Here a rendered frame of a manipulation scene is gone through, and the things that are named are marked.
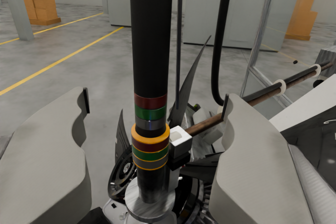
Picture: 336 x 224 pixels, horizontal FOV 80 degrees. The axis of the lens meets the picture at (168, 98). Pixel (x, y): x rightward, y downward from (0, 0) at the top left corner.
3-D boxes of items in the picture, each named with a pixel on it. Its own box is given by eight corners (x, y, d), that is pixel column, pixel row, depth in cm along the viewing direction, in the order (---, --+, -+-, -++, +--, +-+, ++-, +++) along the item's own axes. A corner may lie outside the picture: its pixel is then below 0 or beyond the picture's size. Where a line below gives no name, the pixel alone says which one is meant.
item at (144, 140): (155, 140, 27) (156, 112, 25) (175, 160, 24) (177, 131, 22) (126, 153, 25) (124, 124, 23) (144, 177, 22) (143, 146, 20)
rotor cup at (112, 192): (143, 233, 43) (89, 210, 38) (158, 169, 53) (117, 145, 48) (193, 228, 34) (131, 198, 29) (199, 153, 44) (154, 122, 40)
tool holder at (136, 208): (166, 164, 34) (169, 117, 29) (195, 196, 29) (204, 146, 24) (116, 192, 29) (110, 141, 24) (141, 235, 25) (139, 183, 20)
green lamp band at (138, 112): (155, 99, 23) (155, 90, 23) (173, 113, 21) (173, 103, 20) (128, 108, 22) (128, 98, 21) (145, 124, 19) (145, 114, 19)
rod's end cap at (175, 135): (174, 139, 28) (175, 127, 27) (183, 147, 27) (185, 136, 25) (162, 145, 27) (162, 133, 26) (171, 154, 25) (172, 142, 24)
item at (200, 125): (325, 66, 56) (327, 61, 55) (331, 68, 55) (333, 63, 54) (171, 141, 27) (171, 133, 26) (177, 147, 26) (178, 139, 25)
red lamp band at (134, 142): (155, 122, 26) (156, 114, 25) (177, 142, 23) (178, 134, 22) (124, 135, 24) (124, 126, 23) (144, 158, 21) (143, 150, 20)
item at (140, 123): (155, 108, 24) (155, 100, 23) (172, 123, 22) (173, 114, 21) (129, 118, 22) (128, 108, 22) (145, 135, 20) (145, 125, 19)
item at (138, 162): (155, 138, 27) (155, 131, 27) (175, 158, 24) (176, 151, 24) (126, 151, 25) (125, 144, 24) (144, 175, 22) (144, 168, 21)
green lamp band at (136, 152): (155, 130, 27) (155, 123, 26) (176, 150, 24) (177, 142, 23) (125, 143, 24) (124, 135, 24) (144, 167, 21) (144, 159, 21)
